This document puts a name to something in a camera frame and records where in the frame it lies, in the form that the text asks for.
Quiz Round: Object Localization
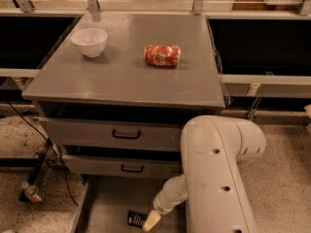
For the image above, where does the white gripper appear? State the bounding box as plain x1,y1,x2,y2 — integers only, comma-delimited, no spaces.
143,192,175,232

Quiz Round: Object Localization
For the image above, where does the black rxbar chocolate bar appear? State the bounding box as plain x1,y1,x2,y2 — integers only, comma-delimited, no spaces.
127,211,148,228

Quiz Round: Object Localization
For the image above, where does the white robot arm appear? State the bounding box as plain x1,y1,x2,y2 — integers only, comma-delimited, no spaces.
143,116,266,233

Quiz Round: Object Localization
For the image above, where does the grey open bottom drawer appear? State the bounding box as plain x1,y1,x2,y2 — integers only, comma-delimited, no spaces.
70,176,187,233

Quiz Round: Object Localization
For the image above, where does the grey middle drawer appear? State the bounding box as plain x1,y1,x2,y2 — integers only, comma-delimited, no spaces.
63,154,182,179

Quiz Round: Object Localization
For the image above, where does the grey top drawer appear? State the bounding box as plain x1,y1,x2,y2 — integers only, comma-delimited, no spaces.
40,117,182,151

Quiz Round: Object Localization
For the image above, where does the grey drawer cabinet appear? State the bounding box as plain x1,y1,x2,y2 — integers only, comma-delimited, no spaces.
22,13,225,165

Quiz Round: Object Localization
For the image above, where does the plastic bottle on floor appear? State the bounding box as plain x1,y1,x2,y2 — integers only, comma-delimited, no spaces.
21,182,44,203

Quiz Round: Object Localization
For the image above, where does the black stand on floor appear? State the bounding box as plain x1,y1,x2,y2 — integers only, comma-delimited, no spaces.
18,139,52,202

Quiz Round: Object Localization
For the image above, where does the crushed red soda can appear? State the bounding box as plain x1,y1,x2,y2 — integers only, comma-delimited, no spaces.
144,45,181,67

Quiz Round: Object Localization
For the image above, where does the white ceramic bowl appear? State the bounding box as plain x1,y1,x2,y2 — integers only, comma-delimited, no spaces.
70,28,108,57

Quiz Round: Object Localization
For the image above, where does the black middle drawer handle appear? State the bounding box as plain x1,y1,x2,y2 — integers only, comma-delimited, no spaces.
121,164,145,174

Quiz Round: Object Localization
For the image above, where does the black drawer handle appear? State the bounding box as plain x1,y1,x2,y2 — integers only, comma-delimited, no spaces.
121,164,145,174
112,129,141,140

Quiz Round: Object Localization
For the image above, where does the black top drawer handle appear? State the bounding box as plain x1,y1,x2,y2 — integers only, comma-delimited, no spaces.
112,129,141,140

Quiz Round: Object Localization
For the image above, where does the black cable on floor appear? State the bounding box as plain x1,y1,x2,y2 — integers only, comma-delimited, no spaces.
0,94,80,208

